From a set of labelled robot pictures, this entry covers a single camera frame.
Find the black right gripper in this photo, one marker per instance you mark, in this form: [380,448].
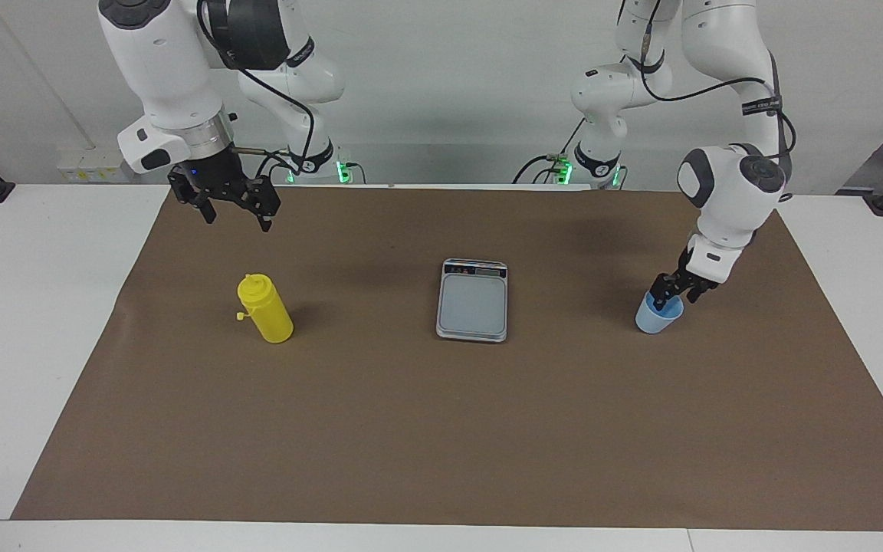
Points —
[219,178]

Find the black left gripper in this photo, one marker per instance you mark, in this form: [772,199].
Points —
[685,280]

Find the light blue plastic cup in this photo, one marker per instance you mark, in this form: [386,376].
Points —
[654,320]

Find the yellow squeeze bottle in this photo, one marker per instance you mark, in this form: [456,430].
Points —
[269,314]

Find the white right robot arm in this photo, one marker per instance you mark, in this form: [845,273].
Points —
[158,61]

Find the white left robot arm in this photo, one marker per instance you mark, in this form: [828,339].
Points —
[733,184]

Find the silver digital kitchen scale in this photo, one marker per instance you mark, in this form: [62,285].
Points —
[472,307]

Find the white power strip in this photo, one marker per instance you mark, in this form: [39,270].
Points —
[93,165]

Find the brown paper mat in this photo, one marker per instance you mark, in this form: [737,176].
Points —
[487,429]

